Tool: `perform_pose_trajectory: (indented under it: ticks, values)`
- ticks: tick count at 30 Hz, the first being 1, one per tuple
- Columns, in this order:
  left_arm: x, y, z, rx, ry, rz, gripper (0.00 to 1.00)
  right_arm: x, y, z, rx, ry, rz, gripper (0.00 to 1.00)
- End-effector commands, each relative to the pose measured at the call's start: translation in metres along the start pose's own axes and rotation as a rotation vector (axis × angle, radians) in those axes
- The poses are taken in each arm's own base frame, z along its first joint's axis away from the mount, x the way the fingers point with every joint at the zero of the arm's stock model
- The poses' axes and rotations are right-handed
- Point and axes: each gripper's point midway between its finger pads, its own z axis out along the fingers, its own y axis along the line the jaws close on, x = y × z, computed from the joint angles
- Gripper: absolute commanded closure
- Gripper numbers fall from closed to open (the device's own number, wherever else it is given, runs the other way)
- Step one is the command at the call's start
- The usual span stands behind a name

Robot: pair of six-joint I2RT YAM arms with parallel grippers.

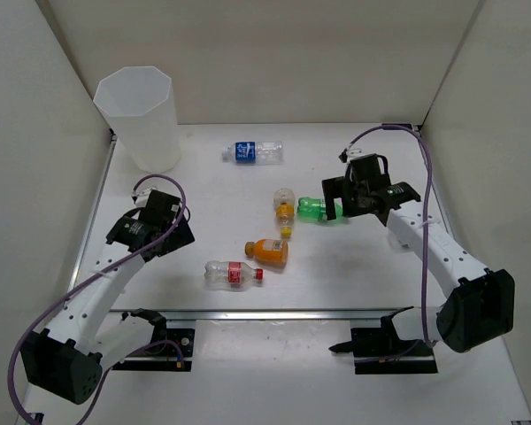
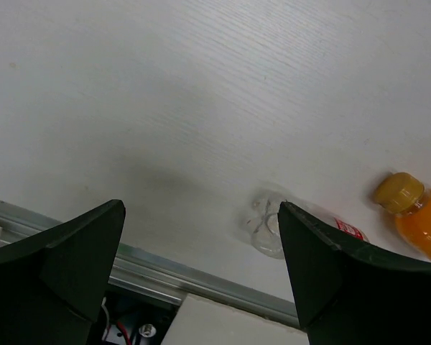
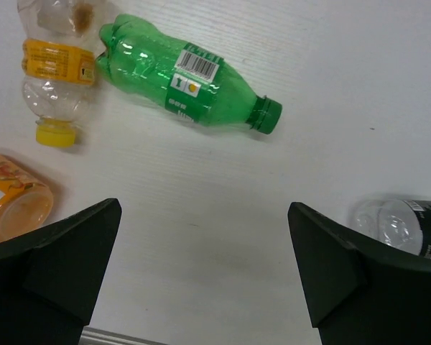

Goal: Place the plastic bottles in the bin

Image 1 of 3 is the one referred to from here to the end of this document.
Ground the green plastic bottle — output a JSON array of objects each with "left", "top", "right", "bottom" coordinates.
[{"left": 297, "top": 197, "right": 346, "bottom": 225}]

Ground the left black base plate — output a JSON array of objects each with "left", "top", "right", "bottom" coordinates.
[{"left": 112, "top": 321, "right": 196, "bottom": 373}]

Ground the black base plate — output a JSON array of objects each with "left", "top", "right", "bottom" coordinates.
[
  {"left": 350, "top": 328, "right": 438, "bottom": 375},
  {"left": 112, "top": 321, "right": 196, "bottom": 373}
]

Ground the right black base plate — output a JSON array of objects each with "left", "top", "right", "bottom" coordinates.
[{"left": 350, "top": 328, "right": 438, "bottom": 375}]

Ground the orange juice bottle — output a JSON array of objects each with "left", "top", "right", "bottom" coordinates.
[{"left": 244, "top": 239, "right": 289, "bottom": 267}]

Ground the clear bottle blue label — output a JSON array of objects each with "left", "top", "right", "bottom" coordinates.
[{"left": 221, "top": 141, "right": 283, "bottom": 166}]

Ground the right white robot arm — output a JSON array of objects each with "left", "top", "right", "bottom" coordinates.
[{"left": 322, "top": 154, "right": 515, "bottom": 354}]

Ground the clear bottle yellow cap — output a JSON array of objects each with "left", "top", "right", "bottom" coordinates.
[{"left": 273, "top": 188, "right": 296, "bottom": 239}]

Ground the clear bottle red label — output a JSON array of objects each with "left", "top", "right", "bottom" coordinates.
[{"left": 204, "top": 260, "right": 264, "bottom": 290}]

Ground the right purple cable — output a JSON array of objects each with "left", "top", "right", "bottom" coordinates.
[{"left": 347, "top": 124, "right": 439, "bottom": 364}]

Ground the aluminium table edge rail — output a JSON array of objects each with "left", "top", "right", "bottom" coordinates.
[{"left": 108, "top": 308, "right": 452, "bottom": 323}]

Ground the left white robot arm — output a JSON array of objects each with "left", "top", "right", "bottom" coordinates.
[{"left": 20, "top": 189, "right": 195, "bottom": 405}]

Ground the tall white plastic bin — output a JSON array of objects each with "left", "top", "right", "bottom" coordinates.
[{"left": 93, "top": 66, "right": 181, "bottom": 173}]

